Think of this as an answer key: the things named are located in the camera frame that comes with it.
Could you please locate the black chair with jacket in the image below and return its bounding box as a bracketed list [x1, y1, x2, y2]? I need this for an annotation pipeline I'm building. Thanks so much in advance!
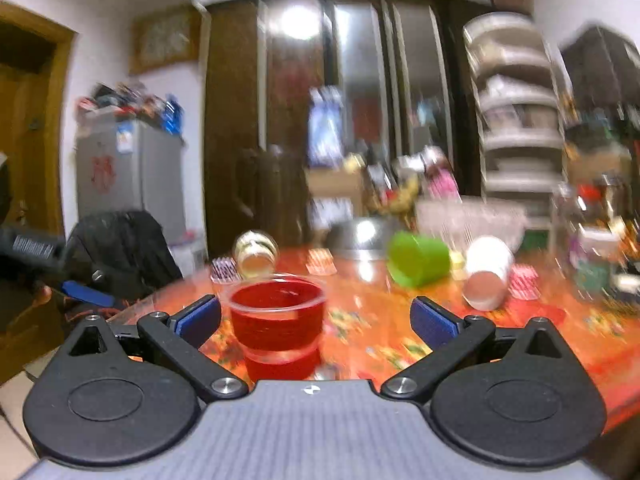
[66, 210, 185, 311]

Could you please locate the dark wooden wardrobe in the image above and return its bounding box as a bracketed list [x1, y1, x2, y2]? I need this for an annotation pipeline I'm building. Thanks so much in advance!
[202, 0, 501, 263]

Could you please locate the red floral tablecloth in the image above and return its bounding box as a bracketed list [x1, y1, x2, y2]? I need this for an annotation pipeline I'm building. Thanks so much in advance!
[122, 247, 640, 433]

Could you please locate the striped paper cupcake liner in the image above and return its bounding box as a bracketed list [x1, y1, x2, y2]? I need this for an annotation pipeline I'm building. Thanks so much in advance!
[210, 256, 240, 283]
[305, 248, 337, 276]
[507, 265, 541, 301]

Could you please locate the clear glass bowl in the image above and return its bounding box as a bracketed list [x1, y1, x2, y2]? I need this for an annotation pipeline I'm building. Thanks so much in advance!
[415, 199, 528, 256]

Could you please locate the white paper cup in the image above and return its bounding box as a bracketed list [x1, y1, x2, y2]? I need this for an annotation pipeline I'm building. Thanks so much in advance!
[462, 236, 516, 312]

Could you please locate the pile of colourful packets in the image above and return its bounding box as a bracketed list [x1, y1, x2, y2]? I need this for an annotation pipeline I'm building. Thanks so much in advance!
[76, 81, 185, 135]

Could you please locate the large clear glass jar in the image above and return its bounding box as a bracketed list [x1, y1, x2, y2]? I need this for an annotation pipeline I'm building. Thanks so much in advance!
[551, 184, 623, 303]

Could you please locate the white shelf rack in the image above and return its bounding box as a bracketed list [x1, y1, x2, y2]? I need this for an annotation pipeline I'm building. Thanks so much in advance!
[462, 12, 568, 233]

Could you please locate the clear glass cup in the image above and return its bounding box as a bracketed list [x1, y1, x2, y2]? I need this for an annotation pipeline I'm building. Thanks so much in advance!
[232, 230, 280, 280]

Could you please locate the pink striped packet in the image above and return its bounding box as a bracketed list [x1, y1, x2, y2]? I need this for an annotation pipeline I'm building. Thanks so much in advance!
[425, 167, 461, 201]

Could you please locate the framed wall picture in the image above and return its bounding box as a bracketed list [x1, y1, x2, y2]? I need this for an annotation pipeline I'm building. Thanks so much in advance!
[129, 7, 201, 76]

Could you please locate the blue and white box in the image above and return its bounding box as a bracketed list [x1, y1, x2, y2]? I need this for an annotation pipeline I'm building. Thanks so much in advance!
[306, 86, 347, 167]

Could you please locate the metal bowl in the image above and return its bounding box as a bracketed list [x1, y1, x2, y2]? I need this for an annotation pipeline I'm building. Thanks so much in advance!
[325, 217, 406, 262]

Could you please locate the red transparent plastic cup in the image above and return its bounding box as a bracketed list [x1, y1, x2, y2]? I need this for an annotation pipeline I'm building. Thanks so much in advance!
[227, 274, 328, 363]

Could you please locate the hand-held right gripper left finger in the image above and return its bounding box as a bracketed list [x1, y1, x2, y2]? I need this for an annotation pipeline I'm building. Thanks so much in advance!
[65, 295, 249, 403]

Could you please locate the grey refrigerator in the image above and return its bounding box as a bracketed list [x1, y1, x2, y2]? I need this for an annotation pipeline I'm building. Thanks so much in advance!
[75, 112, 188, 261]

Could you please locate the dark cabinet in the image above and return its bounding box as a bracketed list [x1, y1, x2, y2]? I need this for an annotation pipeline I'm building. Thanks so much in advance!
[559, 24, 640, 128]

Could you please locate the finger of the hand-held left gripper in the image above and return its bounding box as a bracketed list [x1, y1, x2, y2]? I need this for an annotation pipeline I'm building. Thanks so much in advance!
[60, 280, 121, 311]

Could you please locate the green plastic cup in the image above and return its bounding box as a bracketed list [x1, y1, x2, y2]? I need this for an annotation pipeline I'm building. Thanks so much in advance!
[387, 231, 453, 288]

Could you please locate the wooden door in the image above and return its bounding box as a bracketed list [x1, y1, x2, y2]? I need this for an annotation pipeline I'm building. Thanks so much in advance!
[0, 2, 76, 238]

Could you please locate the cardboard box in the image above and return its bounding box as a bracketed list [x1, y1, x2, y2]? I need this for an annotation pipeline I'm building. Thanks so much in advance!
[305, 167, 365, 221]

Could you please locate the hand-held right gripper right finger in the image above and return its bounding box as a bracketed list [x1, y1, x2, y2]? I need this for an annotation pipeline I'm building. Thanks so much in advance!
[380, 296, 568, 403]

